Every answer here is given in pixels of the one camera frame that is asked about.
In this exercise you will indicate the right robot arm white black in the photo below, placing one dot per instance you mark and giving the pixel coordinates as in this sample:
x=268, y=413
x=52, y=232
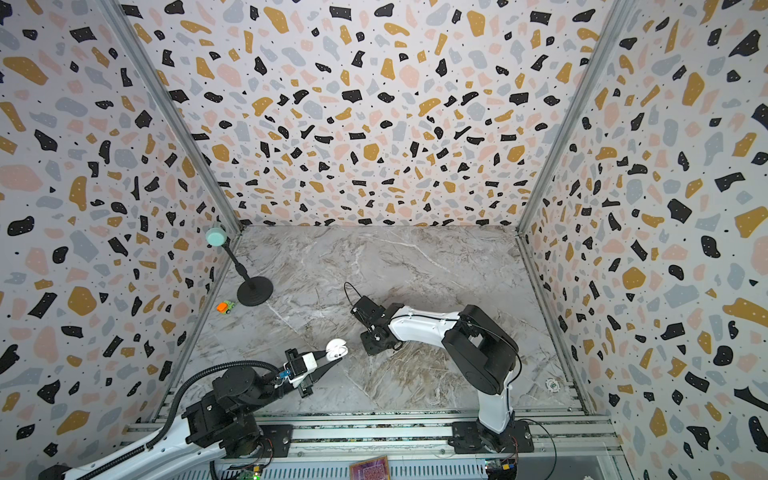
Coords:
x=484, y=354

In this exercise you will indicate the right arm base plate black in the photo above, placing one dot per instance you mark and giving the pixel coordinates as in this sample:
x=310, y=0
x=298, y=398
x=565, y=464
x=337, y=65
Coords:
x=471, y=437

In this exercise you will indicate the pink circuit board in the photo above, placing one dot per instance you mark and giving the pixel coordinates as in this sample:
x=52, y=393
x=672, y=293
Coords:
x=372, y=469

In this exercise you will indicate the small silver ring object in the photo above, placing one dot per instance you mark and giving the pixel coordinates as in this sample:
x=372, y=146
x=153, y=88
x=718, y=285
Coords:
x=552, y=385

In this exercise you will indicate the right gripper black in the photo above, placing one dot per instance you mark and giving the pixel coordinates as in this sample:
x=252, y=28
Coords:
x=372, y=324

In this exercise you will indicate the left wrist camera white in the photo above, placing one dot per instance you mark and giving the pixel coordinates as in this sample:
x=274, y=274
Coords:
x=297, y=367

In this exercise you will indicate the white earbud charging case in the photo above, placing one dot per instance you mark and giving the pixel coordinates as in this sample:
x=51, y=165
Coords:
x=336, y=349

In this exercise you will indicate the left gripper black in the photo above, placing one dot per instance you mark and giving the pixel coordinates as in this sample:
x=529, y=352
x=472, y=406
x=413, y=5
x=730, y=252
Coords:
x=307, y=388

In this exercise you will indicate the green microphone on black stand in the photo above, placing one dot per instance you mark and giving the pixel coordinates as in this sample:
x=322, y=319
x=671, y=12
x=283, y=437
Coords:
x=253, y=290

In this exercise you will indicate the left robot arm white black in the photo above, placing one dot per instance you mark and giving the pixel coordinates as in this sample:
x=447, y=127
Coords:
x=211, y=417

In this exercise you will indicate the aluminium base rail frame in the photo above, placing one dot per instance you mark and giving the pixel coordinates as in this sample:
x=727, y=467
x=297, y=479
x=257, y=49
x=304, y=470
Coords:
x=567, y=445

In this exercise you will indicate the small orange green toy car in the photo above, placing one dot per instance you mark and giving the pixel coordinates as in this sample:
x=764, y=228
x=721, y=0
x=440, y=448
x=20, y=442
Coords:
x=225, y=307

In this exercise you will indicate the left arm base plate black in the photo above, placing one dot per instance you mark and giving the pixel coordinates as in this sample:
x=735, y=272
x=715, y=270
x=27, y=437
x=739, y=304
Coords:
x=258, y=442

